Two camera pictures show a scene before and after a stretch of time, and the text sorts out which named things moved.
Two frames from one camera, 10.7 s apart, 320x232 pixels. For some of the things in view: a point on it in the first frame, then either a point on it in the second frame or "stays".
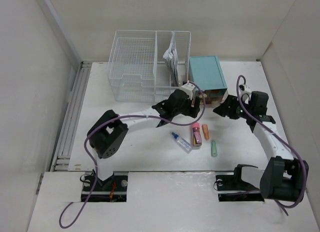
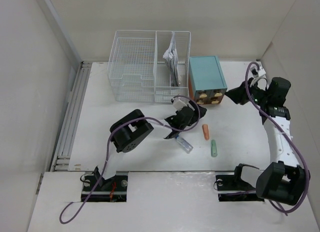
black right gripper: [223, 109] → [239, 94]
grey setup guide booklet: [171, 57] stays
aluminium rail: [72, 116] stays
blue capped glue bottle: [185, 145] stays
